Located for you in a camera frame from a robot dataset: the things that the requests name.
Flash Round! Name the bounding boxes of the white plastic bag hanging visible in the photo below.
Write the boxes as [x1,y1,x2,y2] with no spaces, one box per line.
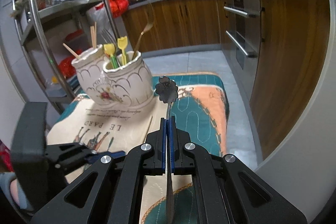
[86,2,110,32]

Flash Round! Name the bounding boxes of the person left hand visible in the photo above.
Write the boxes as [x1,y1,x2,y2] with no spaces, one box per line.
[9,179,20,208]

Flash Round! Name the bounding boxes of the wooden chopstick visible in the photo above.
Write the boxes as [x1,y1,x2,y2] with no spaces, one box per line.
[63,43,80,60]
[90,26,96,49]
[93,22,97,48]

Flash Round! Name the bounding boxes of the wooden base cabinets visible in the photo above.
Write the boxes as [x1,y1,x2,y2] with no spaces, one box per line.
[122,0,330,157]

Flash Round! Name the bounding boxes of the yellow tulip yellow-handled utensil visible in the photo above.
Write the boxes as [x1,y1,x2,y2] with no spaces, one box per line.
[117,36,128,65]

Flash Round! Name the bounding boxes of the stainless steel shelving rack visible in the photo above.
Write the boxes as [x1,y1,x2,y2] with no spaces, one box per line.
[15,0,118,113]

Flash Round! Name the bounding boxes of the red plastic bag lower shelf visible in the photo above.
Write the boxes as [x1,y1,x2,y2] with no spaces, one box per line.
[58,55,76,79]

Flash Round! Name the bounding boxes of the yellow tulip green-handled utensil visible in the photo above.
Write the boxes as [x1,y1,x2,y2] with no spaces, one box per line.
[103,43,119,69]

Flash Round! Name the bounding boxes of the gold metal fork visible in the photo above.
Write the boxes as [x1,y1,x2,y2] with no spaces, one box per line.
[131,0,156,60]

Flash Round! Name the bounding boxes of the white ceramic double utensil holder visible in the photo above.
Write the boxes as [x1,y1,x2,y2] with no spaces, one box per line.
[71,45,154,108]

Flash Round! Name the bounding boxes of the silver flower-shaped spoon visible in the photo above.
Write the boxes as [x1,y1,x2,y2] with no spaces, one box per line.
[155,76,178,223]

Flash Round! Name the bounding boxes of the built-in steel oven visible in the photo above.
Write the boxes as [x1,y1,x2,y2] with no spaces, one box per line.
[224,0,261,86]

